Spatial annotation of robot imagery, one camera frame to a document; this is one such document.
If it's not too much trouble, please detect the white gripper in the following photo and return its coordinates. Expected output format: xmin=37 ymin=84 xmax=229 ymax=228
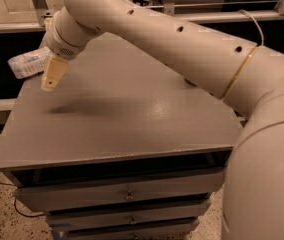
xmin=41 ymin=9 xmax=99 ymax=91

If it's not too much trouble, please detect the blue labelled plastic bottle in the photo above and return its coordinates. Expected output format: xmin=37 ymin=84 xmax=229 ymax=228
xmin=8 ymin=47 xmax=52 ymax=79

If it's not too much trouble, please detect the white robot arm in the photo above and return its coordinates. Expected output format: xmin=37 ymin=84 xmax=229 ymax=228
xmin=45 ymin=0 xmax=284 ymax=240

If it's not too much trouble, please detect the grey drawer cabinet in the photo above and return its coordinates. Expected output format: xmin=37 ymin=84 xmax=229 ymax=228
xmin=0 ymin=34 xmax=242 ymax=240

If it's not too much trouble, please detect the black floor cable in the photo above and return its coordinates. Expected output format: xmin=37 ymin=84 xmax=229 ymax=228
xmin=0 ymin=177 xmax=46 ymax=219

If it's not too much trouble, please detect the metal frame rail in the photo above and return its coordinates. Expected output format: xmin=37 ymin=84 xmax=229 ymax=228
xmin=0 ymin=10 xmax=284 ymax=33

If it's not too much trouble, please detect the white cable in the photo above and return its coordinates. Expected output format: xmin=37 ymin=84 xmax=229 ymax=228
xmin=238 ymin=9 xmax=265 ymax=47

